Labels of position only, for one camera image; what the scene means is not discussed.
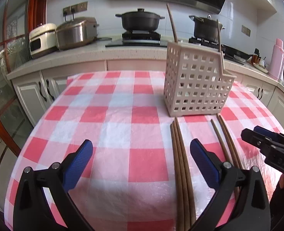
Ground black stock pot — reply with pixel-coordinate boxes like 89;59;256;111
188;15;224;43

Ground stainless steel rice cooker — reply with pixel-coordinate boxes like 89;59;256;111
55;17;99;50

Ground brown chopstick in basket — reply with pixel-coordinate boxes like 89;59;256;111
166;3;178;43
216;19;225;74

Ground tray with condiment jars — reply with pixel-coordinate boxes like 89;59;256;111
247;49;268;74

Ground red white checkered tablecloth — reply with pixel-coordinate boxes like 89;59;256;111
4;71;284;230

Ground cream toaster oven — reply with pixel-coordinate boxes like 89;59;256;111
29;23;58;59

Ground red framed glass door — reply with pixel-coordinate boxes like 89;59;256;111
0;0;49;157

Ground wall socket right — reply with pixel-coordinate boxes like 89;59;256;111
241;25;251;37

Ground white perforated utensil basket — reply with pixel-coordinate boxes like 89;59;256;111
163;42;235;117

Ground black gas stove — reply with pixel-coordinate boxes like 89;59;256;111
106;31;252;65

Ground white kitchen counter cabinets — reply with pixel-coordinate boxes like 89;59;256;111
7;42;284;128

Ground wall power outlet strip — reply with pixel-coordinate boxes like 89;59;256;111
62;2;88;16

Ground pink thermos bottle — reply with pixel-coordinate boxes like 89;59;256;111
269;38;284;81

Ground black cast iron pot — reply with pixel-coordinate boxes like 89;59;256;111
115;8;165;32

